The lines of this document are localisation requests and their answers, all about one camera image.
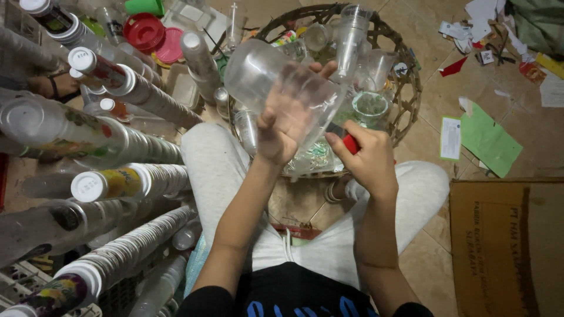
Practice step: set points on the person's right hand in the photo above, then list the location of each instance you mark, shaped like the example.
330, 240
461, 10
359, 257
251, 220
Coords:
372, 167

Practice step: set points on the person's left hand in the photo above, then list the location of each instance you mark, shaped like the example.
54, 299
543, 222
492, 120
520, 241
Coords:
282, 132

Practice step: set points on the large clear plastic cup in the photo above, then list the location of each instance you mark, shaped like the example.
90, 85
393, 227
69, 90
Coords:
255, 75

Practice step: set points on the small clear plastic cup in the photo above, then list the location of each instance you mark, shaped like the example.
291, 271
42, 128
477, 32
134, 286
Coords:
381, 68
246, 130
316, 37

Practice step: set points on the clear plastic rings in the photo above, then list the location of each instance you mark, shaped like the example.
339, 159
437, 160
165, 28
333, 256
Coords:
337, 191

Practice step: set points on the green-rimmed clear cup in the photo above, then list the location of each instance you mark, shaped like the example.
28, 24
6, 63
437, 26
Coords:
370, 108

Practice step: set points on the person's grey trousers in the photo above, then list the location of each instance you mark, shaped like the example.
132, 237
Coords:
216, 176

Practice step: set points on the white green-edged paper label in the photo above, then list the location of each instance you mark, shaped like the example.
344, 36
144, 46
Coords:
450, 138

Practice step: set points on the round woven bamboo basket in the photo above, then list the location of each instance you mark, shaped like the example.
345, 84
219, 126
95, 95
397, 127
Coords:
407, 83

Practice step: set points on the flat red wrapper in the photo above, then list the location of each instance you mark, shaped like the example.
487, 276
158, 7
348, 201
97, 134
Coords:
299, 231

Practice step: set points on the plain clear cup stack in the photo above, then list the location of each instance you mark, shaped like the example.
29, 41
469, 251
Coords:
158, 286
200, 61

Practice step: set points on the tall stack of clear cups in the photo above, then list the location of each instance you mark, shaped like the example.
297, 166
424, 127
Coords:
352, 39

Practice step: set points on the green paper sheet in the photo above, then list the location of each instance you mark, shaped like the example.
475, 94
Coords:
491, 138

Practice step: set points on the red paper scrap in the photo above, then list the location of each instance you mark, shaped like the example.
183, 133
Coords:
454, 67

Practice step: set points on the pink plastic lid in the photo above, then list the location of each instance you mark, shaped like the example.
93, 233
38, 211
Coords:
171, 46

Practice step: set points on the clear plastic tray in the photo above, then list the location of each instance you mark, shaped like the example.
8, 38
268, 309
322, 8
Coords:
194, 15

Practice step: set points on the person's black shirt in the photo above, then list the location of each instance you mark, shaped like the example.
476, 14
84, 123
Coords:
291, 290

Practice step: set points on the red-label cup stack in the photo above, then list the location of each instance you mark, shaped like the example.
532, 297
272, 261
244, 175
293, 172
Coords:
132, 88

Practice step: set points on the teal cloth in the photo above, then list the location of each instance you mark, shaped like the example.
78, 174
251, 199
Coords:
196, 264

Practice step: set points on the brown cardboard box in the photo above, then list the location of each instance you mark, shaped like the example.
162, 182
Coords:
506, 251

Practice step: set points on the orange-label cup stack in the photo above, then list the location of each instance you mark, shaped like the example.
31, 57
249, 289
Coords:
123, 113

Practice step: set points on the yellow-label cup stack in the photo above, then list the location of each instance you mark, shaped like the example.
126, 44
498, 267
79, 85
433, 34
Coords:
119, 182

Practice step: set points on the red plastic lid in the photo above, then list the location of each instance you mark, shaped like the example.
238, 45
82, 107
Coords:
143, 31

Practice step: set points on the heap of torn paper scraps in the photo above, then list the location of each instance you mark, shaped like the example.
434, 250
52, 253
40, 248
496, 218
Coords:
484, 26

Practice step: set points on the green plastic cup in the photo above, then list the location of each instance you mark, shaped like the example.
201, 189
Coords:
145, 6

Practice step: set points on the white paper sheet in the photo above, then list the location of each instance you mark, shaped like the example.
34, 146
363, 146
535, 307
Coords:
553, 90

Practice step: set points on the purple-label cup stack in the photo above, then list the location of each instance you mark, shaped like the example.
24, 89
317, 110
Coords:
110, 259

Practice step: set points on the floral-print wide cup stack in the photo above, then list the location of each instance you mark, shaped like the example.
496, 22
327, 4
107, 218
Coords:
66, 127

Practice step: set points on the green cloth bag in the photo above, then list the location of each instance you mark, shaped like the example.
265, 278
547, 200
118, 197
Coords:
540, 22

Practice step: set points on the dark-print clear cup stack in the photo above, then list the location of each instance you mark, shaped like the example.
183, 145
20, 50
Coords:
53, 224

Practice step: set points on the brown-label cup stack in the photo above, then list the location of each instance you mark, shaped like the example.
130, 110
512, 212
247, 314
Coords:
57, 22

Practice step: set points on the white plastic crate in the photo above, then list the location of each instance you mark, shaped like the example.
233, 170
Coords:
22, 277

